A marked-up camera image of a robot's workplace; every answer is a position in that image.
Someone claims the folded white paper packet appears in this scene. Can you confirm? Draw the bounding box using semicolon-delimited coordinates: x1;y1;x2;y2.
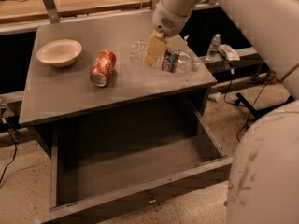
219;44;240;61

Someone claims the black cable left floor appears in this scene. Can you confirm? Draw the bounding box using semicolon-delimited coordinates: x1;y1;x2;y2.
0;119;21;185

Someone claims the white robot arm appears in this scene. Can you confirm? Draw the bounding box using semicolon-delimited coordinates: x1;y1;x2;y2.
146;0;299;224

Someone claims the white paper bowl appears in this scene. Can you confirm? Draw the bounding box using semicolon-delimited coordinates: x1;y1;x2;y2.
36;39;82;68

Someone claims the red soda can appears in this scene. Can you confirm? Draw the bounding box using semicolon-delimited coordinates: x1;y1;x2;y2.
90;49;116;87

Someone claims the clear plastic water bottle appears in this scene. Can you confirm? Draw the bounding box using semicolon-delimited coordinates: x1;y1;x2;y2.
130;40;199;74

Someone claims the black stand leg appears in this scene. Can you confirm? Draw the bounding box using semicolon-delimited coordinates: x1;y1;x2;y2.
234;92;261;119

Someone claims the grey cabinet counter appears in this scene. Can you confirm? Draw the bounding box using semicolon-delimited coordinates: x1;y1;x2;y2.
19;11;216;127

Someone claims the small background water bottle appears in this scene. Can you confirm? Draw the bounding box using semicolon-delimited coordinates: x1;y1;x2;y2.
206;34;221;61

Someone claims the open grey top drawer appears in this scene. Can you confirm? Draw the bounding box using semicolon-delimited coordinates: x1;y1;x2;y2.
35;97;232;224

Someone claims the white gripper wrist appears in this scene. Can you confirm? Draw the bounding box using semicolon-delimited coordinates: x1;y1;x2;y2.
143;2;189;65

